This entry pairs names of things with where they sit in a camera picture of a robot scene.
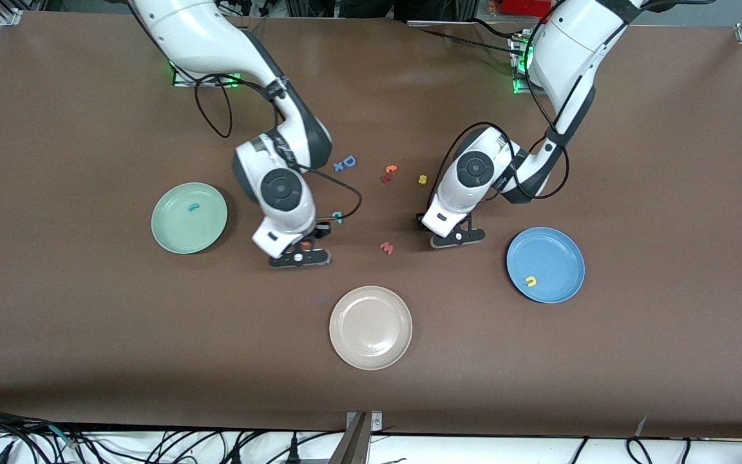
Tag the brown table cover sheet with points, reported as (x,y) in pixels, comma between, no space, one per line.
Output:
(87,322)

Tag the red background box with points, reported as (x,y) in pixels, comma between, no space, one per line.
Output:
(525,6)

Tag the blue foam letter D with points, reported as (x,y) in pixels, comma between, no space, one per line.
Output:
(346,161)

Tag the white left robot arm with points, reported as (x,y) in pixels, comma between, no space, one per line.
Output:
(570,38)

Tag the red foam letter w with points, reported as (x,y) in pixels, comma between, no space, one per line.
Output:
(386,247)

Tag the beige round plate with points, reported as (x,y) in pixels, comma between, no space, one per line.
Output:
(371,328)

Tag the blue round plate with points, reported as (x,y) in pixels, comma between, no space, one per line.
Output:
(554,258)

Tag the mint green round plate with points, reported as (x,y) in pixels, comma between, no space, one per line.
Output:
(174,238)

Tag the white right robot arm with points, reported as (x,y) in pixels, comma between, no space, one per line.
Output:
(203,32)

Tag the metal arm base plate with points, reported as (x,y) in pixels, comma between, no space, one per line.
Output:
(213,82)
(518,71)

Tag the white base board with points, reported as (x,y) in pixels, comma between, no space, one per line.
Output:
(474,451)

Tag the aluminium frame post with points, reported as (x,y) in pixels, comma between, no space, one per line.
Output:
(358,441)

